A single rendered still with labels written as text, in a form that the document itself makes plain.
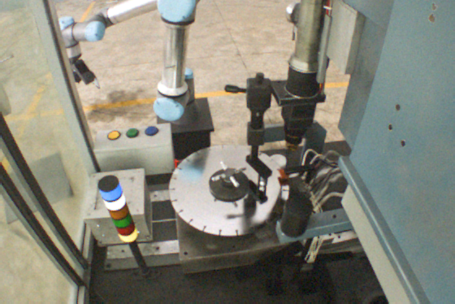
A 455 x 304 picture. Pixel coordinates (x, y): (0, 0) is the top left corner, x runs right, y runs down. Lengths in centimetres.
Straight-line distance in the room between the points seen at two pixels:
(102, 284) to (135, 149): 46
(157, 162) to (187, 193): 33
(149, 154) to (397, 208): 92
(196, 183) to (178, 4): 54
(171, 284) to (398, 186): 74
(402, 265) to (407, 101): 17
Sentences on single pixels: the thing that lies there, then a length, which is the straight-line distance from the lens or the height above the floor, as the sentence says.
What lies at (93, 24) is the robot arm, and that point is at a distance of 125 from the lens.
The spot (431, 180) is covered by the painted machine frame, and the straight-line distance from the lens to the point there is 34.
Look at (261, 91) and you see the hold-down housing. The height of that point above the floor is 124.
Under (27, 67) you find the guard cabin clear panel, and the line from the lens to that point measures 82.
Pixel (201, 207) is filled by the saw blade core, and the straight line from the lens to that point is 85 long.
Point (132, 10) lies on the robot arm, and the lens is 127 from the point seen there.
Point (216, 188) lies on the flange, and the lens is 88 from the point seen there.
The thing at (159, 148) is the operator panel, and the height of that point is 87.
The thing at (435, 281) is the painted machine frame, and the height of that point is 135.
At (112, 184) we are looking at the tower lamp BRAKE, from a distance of 66.
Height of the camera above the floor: 163
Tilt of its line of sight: 40 degrees down
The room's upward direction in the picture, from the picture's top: straight up
